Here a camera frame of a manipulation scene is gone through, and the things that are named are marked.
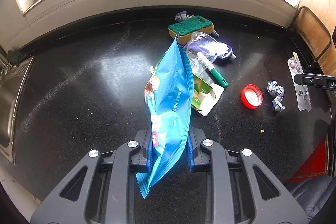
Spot green yellow sponge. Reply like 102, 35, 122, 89
168, 15, 215, 46

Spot clear plastic cup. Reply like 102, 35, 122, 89
183, 31, 219, 76

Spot red jar lid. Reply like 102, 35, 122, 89
240, 84, 263, 110

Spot stainless steel sink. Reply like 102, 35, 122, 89
0, 57, 34, 164

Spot blue snack bag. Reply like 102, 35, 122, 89
136, 38, 194, 198

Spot green white marker pen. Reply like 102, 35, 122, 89
197, 52, 229, 89

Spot wooden cutting board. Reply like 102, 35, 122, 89
291, 6, 335, 76

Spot dark green rag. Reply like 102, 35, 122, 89
7, 50, 28, 65

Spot silver pill blister pack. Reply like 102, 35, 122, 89
288, 52, 312, 112

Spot green white cardboard box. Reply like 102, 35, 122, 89
191, 75, 225, 117

